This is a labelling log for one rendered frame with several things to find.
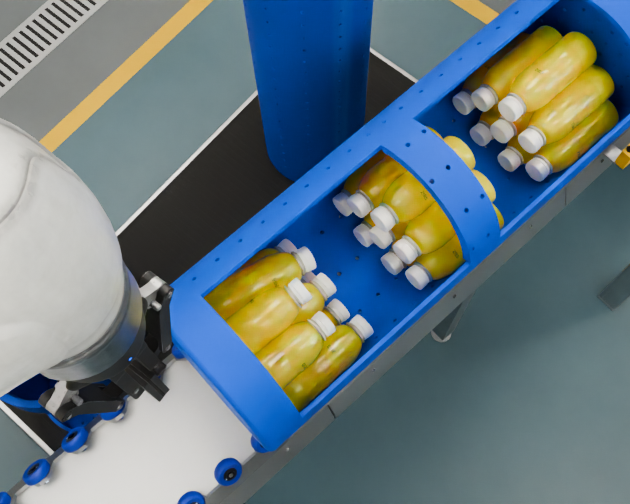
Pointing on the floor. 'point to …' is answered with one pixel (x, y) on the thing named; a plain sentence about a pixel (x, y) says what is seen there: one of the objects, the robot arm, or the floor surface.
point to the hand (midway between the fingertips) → (144, 379)
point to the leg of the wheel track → (450, 322)
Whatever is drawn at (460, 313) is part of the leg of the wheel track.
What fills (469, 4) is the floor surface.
